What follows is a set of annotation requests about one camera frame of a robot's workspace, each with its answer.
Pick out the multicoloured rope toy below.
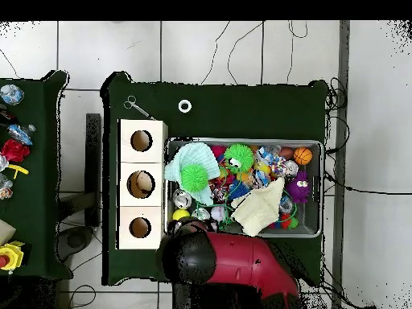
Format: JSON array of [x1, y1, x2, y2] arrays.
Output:
[[268, 155, 287, 178]]

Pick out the wooden box with three holes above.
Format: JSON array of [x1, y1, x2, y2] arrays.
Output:
[[116, 118, 169, 251]]

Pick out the green spiky rubber ball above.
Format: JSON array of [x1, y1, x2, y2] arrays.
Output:
[[179, 163, 209, 193]]

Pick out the mint green knitted cloth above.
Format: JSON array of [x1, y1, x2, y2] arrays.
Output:
[[163, 142, 222, 207]]

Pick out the green spiky ball with eyes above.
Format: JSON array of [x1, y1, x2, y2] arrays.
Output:
[[224, 143, 255, 173]]

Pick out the white toy baseball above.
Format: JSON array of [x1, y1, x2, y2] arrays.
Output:
[[210, 205, 227, 223]]

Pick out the yellow ball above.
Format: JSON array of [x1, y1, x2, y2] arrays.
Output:
[[172, 208, 192, 222]]

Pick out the crushed bottle with blue label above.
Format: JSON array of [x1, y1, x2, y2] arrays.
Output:
[[256, 145, 282, 163], [6, 123, 37, 146]]

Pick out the cream knitted cloth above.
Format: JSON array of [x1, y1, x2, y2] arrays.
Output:
[[230, 176, 286, 237]]

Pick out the metal scissors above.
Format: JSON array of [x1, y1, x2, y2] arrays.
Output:
[[123, 95, 157, 121]]

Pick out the purple spiky monster toy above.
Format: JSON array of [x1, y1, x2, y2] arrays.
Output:
[[285, 170, 311, 204]]

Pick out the orange toy basketball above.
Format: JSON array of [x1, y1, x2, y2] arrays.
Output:
[[292, 146, 314, 167]]

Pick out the yellow plastic toy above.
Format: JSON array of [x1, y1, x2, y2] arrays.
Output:
[[6, 163, 30, 180]]

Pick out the red cloth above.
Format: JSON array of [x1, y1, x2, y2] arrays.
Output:
[[0, 138, 31, 163]]

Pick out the clear plastic packet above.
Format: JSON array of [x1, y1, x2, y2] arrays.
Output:
[[0, 173, 14, 200]]

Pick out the crushed clear plastic bottle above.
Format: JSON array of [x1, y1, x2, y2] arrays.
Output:
[[0, 84, 25, 106]]

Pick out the beige foam block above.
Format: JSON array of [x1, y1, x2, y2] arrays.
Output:
[[0, 219, 17, 247]]

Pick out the yellow emergency stop button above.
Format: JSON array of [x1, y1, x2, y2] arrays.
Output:
[[0, 241, 26, 273]]

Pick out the wire mesh bin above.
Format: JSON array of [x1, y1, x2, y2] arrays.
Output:
[[164, 137, 324, 239]]

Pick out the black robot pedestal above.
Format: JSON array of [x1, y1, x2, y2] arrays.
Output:
[[171, 278, 210, 309]]

